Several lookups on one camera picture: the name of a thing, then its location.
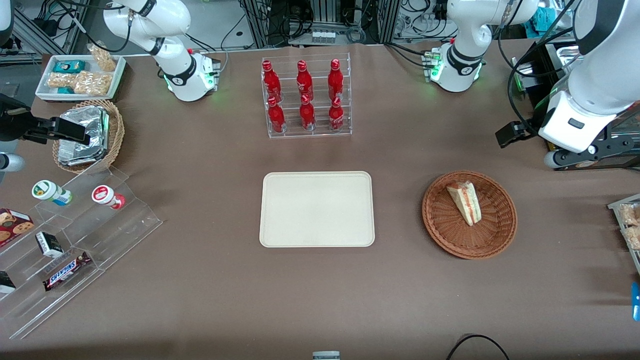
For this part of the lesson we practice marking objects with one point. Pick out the grey device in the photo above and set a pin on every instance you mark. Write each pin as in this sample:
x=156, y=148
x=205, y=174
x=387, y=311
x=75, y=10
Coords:
x=326, y=356

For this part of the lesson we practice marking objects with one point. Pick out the small black white box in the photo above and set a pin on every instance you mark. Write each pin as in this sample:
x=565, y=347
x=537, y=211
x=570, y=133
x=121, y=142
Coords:
x=48, y=244

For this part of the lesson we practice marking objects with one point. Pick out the grey tray with snacks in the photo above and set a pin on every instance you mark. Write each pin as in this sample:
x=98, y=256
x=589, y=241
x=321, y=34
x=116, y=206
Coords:
x=617, y=206

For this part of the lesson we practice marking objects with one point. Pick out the clear bag of puffed snacks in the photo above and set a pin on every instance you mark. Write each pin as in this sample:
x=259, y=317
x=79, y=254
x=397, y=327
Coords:
x=631, y=225

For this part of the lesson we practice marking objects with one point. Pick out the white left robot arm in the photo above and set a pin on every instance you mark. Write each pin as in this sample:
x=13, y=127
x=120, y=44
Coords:
x=600, y=75

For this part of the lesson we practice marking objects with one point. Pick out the white snack tray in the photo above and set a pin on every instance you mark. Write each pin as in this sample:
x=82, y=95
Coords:
x=45, y=90

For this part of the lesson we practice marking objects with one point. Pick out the light tan wicker basket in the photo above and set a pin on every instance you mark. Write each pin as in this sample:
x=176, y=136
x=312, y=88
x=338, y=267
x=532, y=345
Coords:
x=116, y=135

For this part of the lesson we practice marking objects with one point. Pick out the clear bag of crackers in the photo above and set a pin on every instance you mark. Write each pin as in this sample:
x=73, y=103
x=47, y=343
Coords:
x=94, y=83
x=104, y=59
x=61, y=80

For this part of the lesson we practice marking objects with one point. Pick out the beige rectangular tray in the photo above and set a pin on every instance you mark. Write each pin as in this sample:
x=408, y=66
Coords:
x=316, y=210

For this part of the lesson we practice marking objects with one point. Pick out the clear acrylic stepped shelf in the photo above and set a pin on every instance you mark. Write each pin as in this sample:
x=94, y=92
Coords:
x=120, y=235

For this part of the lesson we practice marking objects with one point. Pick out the green lid yogurt bottle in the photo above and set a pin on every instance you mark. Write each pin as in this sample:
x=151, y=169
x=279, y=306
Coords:
x=47, y=191

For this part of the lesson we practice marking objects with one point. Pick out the brown wicker basket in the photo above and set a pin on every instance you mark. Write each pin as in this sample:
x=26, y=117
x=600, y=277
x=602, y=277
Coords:
x=492, y=235

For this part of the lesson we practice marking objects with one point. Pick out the white power strip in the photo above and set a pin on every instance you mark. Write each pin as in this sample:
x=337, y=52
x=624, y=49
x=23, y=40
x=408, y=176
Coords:
x=322, y=36

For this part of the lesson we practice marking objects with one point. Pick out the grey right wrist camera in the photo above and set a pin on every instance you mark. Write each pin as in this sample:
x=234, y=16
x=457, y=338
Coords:
x=11, y=162

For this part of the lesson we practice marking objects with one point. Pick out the red drink bottle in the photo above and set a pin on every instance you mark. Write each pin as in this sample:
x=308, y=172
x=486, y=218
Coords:
x=307, y=115
x=304, y=80
x=335, y=79
x=276, y=117
x=336, y=116
x=271, y=80

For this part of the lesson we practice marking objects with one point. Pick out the triangle sandwich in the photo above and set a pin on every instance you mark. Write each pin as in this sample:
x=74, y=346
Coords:
x=465, y=202

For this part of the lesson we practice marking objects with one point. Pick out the teal snack box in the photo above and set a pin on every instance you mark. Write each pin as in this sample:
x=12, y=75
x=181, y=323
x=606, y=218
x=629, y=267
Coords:
x=69, y=66

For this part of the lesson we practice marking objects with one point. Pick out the black hot food display case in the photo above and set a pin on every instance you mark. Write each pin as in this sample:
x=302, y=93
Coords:
x=620, y=150

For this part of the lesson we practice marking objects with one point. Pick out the red cookie box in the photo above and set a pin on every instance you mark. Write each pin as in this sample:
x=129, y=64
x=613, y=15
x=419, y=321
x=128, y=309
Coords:
x=14, y=226

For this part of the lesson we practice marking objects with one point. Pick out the red lid yogurt bottle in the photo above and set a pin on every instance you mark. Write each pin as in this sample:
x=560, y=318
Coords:
x=106, y=196

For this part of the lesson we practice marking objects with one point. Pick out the blue object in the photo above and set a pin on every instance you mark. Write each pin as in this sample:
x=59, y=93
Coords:
x=636, y=301

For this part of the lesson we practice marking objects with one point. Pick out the foil wrapped package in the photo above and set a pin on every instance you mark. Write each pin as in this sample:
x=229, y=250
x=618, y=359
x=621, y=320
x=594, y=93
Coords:
x=92, y=120
x=80, y=154

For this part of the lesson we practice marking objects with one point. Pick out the clear acrylic bottle rack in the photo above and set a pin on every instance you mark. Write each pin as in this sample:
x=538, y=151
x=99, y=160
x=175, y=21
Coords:
x=290, y=132

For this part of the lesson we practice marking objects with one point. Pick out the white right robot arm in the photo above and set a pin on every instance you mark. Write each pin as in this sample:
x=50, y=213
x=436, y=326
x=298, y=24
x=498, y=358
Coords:
x=176, y=74

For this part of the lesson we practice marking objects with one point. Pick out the Snickers chocolate bar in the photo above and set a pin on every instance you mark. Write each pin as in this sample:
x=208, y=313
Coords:
x=66, y=271

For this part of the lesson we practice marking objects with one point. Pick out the steel food pan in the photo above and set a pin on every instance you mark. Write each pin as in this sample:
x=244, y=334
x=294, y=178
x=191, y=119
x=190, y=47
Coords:
x=567, y=52

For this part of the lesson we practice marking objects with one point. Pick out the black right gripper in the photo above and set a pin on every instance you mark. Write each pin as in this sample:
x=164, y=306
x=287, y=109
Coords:
x=14, y=125

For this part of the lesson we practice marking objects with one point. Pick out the small teal snack pack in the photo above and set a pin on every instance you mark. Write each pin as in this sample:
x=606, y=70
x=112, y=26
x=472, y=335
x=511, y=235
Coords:
x=65, y=90

